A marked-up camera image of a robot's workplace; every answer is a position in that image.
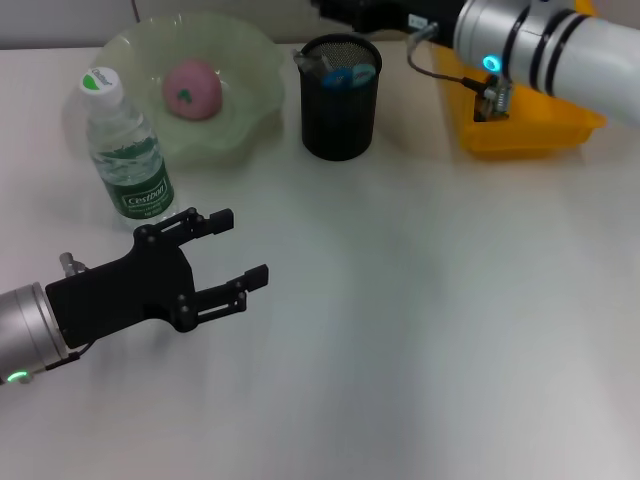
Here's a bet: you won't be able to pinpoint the left gripper cable with plug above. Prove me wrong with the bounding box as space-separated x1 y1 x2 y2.
44 251 99 372

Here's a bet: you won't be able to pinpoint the clear water bottle green label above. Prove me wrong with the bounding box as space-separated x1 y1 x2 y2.
77 67 180 231

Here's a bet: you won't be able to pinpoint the green plastic wrapper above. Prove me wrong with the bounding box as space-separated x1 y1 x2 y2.
472 94 510 123

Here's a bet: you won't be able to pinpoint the silver ballpoint pen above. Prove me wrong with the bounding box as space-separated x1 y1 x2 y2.
292 48 322 75

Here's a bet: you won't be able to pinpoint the right gripper cable with plug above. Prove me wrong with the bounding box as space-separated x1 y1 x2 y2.
405 20 512 112

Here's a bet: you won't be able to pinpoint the black mesh pen holder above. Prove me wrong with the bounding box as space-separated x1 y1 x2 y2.
296 33 384 162

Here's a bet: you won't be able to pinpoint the yellow plastic bin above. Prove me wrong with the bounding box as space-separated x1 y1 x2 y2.
432 0 609 160

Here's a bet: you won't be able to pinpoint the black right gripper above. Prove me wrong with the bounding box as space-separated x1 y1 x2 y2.
309 0 466 36

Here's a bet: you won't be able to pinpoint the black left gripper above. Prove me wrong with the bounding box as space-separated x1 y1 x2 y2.
44 207 270 350

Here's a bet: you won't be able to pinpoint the blue scissors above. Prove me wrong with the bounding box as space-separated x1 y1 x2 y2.
322 62 377 90

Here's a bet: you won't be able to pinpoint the pink peach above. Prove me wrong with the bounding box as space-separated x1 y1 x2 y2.
162 58 224 121

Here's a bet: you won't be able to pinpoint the pale green glass fruit plate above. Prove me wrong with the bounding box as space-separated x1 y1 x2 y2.
62 13 286 171

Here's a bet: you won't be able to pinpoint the gripper cable with plug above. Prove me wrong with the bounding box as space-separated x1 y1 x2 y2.
405 20 512 112
44 251 99 372

